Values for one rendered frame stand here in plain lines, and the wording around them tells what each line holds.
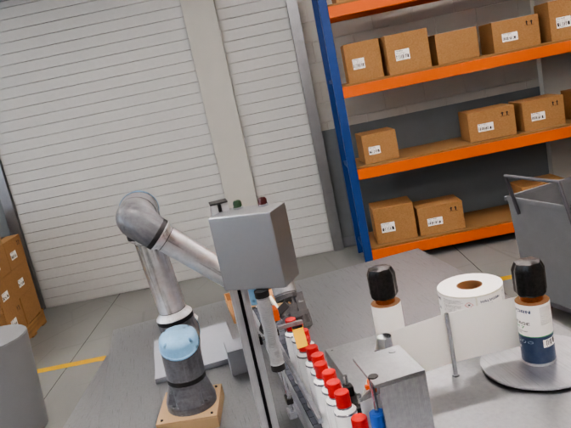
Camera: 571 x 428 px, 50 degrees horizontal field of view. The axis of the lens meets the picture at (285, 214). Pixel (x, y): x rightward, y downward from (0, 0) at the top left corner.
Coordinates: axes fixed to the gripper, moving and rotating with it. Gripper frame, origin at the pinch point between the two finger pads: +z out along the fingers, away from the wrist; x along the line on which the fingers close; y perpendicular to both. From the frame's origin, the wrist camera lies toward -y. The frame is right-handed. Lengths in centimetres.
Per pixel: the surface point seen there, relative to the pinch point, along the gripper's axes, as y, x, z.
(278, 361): -9.5, -36.5, 1.6
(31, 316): -170, 377, -129
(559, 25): 316, 216, -216
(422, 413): 14, -61, 22
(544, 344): 60, -32, 16
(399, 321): 30.4, -13.2, -1.5
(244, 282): -12.9, -42.8, -18.3
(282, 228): -1, -51, -27
